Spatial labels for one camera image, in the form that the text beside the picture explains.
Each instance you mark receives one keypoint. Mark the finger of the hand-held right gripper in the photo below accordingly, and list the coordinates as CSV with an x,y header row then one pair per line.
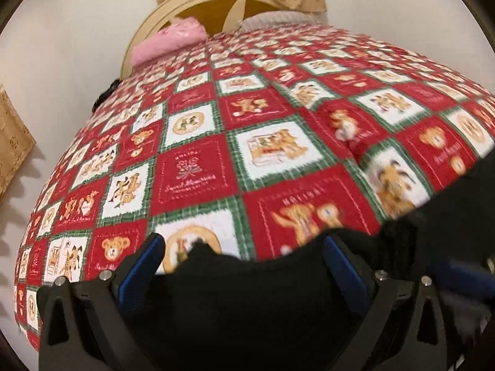
x,y
464,278

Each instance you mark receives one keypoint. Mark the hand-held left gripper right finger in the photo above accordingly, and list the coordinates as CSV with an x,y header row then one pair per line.
x,y
346,268

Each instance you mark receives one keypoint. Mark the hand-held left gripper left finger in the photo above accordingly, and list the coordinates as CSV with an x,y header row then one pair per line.
x,y
141,264

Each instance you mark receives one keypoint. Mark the black pants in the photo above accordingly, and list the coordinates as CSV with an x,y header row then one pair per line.
x,y
251,301

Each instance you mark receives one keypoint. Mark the red bear-print bed blanket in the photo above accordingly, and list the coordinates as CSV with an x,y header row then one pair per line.
x,y
239,135

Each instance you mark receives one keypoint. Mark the black bundled item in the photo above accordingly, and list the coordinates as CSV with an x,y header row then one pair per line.
x,y
104,94

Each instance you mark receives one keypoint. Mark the pink pillow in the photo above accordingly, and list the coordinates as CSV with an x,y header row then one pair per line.
x,y
166,40

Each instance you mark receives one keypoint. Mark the striped pillow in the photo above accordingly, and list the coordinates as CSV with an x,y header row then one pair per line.
x,y
280,19

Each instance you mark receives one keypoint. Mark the cream wooden headboard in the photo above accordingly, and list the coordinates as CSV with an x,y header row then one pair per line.
x,y
201,11

